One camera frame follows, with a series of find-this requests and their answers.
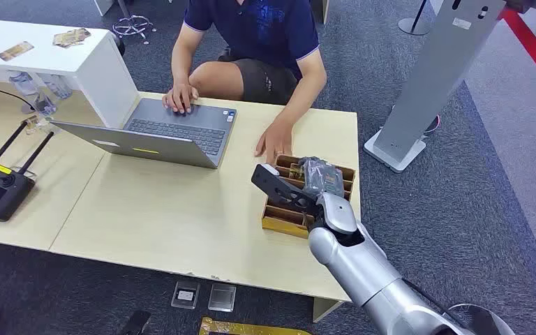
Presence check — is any small clear card holder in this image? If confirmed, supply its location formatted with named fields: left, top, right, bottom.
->
left=21, top=114, right=52, bottom=136

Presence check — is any black remote controller with antennas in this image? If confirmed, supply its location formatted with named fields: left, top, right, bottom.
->
left=0, top=120, right=56, bottom=223

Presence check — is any grey stanchion with round base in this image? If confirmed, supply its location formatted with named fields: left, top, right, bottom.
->
left=397, top=0, right=433, bottom=37

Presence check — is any person's left hand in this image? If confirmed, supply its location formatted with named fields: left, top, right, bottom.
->
left=254, top=120, right=295, bottom=165

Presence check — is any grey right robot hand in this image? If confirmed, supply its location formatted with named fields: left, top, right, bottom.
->
left=299, top=156, right=359, bottom=235

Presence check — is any person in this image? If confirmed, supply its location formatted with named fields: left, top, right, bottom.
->
left=161, top=0, right=329, bottom=165

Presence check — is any person's right hand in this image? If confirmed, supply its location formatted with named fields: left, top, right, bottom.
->
left=161, top=83, right=200, bottom=115

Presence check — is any red barrier belt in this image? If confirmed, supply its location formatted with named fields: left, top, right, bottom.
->
left=498, top=6, right=536, bottom=102

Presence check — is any clear plastic water bottle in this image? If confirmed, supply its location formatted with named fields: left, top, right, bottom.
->
left=7, top=69, right=40, bottom=98
left=21, top=92, right=59, bottom=117
left=41, top=73, right=74, bottom=101

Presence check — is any black flat object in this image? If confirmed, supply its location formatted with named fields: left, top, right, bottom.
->
left=117, top=309, right=153, bottom=335

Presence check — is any black cable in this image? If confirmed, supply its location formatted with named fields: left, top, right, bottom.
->
left=0, top=77, right=36, bottom=110

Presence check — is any white desk shelf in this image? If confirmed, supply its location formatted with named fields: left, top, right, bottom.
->
left=0, top=17, right=141, bottom=130

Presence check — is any single beige card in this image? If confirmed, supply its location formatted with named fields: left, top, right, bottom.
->
left=0, top=40, right=36, bottom=63

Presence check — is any pile of beige cards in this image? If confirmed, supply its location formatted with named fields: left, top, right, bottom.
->
left=52, top=27, right=92, bottom=50

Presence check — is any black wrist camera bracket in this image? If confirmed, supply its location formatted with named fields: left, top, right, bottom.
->
left=251, top=163, right=320, bottom=219

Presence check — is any grey laptop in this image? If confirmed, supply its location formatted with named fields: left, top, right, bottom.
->
left=50, top=97, right=239, bottom=170

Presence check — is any beige table leg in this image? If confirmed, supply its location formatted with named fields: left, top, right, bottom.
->
left=312, top=297, right=345, bottom=324

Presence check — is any wooden slotted card box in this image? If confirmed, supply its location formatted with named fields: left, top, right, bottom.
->
left=261, top=154, right=357, bottom=240

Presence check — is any grey slanted kiosk stand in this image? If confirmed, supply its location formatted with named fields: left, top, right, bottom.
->
left=363, top=0, right=507, bottom=174

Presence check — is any person's hand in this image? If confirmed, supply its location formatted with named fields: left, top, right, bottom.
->
left=161, top=83, right=200, bottom=115
left=254, top=120, right=295, bottom=165

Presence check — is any yellow flat frame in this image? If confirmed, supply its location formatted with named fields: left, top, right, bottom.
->
left=198, top=316, right=313, bottom=335

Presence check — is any chrome chair base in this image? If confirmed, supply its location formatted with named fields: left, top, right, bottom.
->
left=111, top=0, right=158, bottom=46

